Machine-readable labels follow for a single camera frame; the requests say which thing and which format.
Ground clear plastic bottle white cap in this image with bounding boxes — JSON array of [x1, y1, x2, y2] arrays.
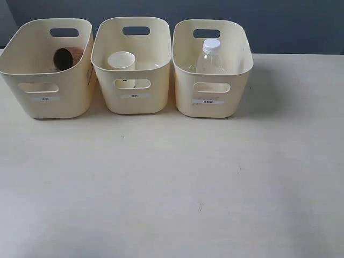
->
[[196, 38, 226, 94]]

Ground white paper cup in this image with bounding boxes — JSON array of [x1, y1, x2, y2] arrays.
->
[[107, 51, 136, 89]]

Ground brown wooden cup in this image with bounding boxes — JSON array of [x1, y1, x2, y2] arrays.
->
[[53, 47, 83, 71]]

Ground right cream plastic bin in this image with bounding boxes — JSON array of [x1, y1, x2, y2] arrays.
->
[[173, 19, 254, 118]]

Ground cream plastic bin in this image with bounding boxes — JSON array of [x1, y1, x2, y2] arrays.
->
[[91, 17, 171, 114], [173, 19, 254, 118], [1, 18, 95, 119]]

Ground middle cream plastic bin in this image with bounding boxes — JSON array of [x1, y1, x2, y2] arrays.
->
[[91, 17, 171, 114]]

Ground left cream plastic bin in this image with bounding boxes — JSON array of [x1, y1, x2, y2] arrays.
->
[[1, 18, 95, 119]]

